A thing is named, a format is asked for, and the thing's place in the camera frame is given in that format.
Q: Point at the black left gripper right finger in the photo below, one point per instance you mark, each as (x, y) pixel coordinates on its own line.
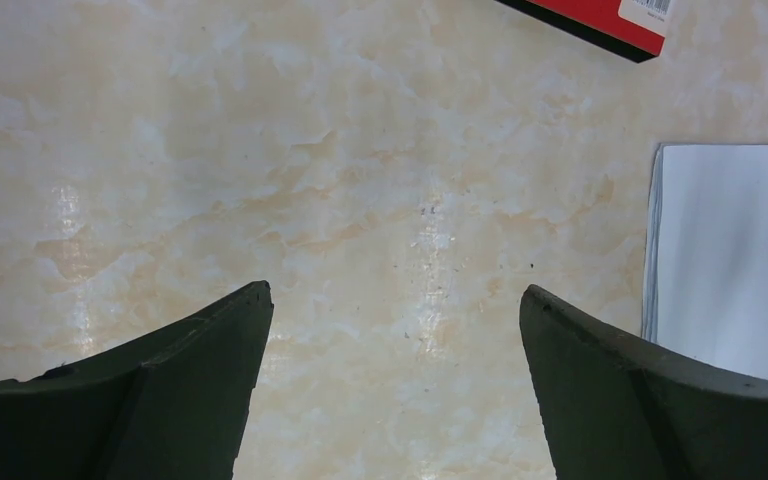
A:
(615, 406)

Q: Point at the red and black folder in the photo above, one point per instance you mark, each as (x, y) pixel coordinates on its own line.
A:
(634, 30)

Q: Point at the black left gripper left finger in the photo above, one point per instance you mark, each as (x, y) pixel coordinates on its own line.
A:
(171, 404)

